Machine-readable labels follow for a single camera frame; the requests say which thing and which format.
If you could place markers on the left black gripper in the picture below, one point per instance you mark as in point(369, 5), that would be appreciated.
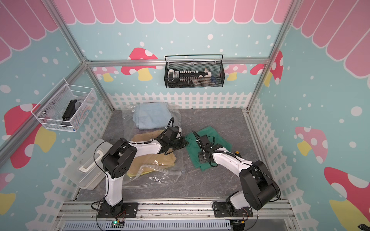
point(183, 144)

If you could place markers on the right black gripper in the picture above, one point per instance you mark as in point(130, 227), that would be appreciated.
point(201, 160)

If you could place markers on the clear plastic vacuum bag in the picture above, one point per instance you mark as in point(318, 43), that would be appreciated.
point(155, 130)

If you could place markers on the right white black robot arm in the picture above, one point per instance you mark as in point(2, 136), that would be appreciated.
point(258, 185)

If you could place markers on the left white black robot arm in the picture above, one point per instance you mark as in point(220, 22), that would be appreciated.
point(118, 159)

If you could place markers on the light blue folded garment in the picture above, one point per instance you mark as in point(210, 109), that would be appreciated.
point(151, 116)

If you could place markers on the yellow black screwdriver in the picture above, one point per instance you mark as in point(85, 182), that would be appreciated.
point(237, 153)

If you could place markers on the tan folded garment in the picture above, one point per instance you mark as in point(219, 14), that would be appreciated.
point(156, 160)

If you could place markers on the yellow green folded garment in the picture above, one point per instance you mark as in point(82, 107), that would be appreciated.
point(132, 175)

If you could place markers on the white black items in basket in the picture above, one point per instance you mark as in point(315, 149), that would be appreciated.
point(189, 78)

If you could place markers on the translucent plastic storage box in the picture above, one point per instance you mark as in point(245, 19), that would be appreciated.
point(86, 171)

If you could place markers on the small green circuit board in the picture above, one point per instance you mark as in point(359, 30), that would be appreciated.
point(117, 224)

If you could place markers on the black part in white basket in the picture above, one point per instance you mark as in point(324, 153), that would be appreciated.
point(70, 110)

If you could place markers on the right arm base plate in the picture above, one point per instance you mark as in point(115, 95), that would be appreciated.
point(225, 209)

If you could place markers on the black wire mesh basket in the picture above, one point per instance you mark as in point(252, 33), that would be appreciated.
point(213, 62)

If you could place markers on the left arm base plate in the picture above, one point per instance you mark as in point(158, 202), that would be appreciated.
point(121, 210)

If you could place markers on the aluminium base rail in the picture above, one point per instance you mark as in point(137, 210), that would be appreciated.
point(179, 214)

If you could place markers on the white wire mesh basket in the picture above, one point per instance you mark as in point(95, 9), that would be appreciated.
point(50, 109)

